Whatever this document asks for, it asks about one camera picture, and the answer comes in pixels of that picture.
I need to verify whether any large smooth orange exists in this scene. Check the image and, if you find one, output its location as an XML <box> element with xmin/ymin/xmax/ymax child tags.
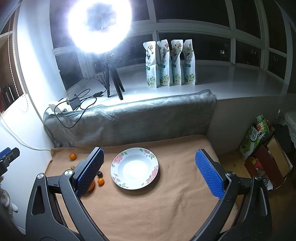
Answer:
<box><xmin>87</xmin><ymin>180</ymin><xmax>95</xmax><ymax>192</ymax></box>

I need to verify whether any small orange cherry tomato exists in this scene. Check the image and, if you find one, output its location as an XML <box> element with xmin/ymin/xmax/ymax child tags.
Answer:
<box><xmin>97</xmin><ymin>178</ymin><xmax>105</xmax><ymax>186</ymax></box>

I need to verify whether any dark purple grape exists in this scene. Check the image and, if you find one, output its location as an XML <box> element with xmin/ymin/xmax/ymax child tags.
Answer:
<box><xmin>97</xmin><ymin>171</ymin><xmax>103</xmax><ymax>178</ymax></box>

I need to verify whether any small mandarin orange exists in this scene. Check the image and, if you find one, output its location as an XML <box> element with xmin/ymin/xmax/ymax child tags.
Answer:
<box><xmin>69</xmin><ymin>153</ymin><xmax>77</xmax><ymax>161</ymax></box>

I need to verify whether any cardboard box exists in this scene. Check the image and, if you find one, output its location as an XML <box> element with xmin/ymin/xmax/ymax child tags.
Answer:
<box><xmin>244</xmin><ymin>136</ymin><xmax>295</xmax><ymax>191</ymax></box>

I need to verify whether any green snack bag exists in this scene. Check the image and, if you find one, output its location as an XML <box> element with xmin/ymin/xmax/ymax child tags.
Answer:
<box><xmin>239</xmin><ymin>114</ymin><xmax>270</xmax><ymax>161</ymax></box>

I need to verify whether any white floral plate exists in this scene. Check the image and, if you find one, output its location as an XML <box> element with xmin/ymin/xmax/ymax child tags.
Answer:
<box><xmin>110</xmin><ymin>147</ymin><xmax>159</xmax><ymax>190</ymax></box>

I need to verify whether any tan fleece mat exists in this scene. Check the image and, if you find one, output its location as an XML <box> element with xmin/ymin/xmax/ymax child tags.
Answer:
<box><xmin>44</xmin><ymin>134</ymin><xmax>239</xmax><ymax>241</ymax></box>

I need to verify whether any grey plush cushion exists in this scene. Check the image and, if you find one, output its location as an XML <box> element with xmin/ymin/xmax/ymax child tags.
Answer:
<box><xmin>44</xmin><ymin>89</ymin><xmax>216</xmax><ymax>148</ymax></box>

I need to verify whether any black power adapter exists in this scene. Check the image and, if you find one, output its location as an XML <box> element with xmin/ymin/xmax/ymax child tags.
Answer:
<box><xmin>69</xmin><ymin>97</ymin><xmax>81</xmax><ymax>110</ymax></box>

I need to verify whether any black tripod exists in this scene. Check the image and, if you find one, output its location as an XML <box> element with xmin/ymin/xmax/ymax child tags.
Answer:
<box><xmin>103</xmin><ymin>53</ymin><xmax>125</xmax><ymax>100</ymax></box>

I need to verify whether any white refill pouch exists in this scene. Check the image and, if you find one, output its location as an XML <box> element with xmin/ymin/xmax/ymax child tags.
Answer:
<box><xmin>143</xmin><ymin>41</ymin><xmax>160</xmax><ymax>88</ymax></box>
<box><xmin>171</xmin><ymin>40</ymin><xmax>184</xmax><ymax>85</ymax></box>
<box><xmin>183</xmin><ymin>39</ymin><xmax>196</xmax><ymax>85</ymax></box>
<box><xmin>157</xmin><ymin>39</ymin><xmax>171</xmax><ymax>86</ymax></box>

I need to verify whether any black cable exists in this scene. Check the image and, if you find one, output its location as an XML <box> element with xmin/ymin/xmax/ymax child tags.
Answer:
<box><xmin>54</xmin><ymin>74</ymin><xmax>107</xmax><ymax>129</ymax></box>

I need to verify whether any bright ring light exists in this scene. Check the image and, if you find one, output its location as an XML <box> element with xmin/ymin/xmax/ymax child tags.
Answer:
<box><xmin>67</xmin><ymin>1</ymin><xmax>132</xmax><ymax>54</ymax></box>

